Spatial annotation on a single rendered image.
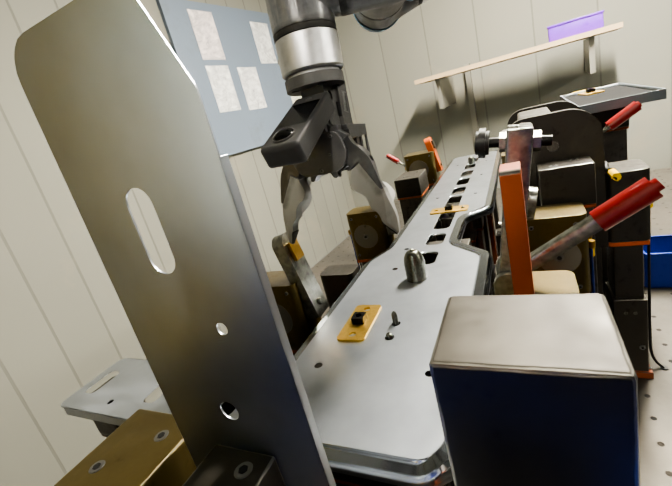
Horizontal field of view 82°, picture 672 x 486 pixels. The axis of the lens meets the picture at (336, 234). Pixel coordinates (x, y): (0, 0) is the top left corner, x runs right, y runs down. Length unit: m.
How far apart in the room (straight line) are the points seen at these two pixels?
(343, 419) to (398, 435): 0.06
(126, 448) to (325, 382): 0.19
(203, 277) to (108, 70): 0.11
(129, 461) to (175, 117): 0.27
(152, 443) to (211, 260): 0.20
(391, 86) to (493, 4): 0.99
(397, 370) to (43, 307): 1.83
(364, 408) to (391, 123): 3.54
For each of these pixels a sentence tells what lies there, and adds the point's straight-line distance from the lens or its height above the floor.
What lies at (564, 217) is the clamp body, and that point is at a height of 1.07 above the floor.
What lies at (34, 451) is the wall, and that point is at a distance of 2.21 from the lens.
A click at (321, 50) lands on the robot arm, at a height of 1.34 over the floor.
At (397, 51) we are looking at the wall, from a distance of 3.79.
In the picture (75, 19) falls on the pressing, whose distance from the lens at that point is 0.23.
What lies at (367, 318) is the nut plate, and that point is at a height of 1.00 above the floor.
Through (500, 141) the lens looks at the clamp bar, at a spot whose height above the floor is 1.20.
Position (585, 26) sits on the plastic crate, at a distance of 3.11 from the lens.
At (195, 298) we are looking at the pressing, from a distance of 0.23.
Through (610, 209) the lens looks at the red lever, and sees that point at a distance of 0.42.
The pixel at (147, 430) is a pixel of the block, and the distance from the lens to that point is 0.39.
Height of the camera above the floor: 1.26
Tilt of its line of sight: 17 degrees down
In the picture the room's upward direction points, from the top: 15 degrees counter-clockwise
